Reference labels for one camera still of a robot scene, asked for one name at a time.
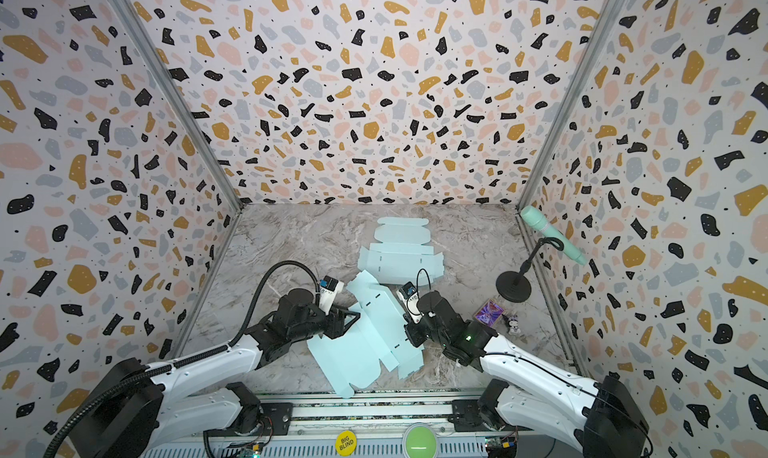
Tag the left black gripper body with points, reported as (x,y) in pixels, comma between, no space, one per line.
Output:
(335,322)

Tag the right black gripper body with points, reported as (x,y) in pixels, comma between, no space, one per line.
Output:
(417,328)

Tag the mint paper box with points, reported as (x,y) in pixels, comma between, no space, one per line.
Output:
(378,339)

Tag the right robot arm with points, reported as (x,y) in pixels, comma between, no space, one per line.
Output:
(596,418)

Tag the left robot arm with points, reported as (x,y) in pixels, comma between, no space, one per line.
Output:
(137,407)

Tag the colourful small card box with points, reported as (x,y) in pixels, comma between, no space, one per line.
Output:
(489,313)

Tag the mint flat box far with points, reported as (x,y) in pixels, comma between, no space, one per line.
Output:
(400,249)

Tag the small black white figurine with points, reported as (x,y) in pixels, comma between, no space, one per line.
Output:
(513,325)

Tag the green round button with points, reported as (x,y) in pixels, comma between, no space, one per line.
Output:
(420,441)

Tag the yellow round sticker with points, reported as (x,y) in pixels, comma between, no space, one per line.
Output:
(346,443)

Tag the mint green microphone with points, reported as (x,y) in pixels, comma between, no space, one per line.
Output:
(535,219)

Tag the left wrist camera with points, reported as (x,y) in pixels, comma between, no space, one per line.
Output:
(329,289)

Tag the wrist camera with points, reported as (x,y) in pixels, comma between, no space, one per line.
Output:
(329,289)
(408,296)

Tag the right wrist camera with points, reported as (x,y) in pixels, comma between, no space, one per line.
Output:
(408,296)

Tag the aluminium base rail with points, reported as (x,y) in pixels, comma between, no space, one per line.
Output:
(307,425)

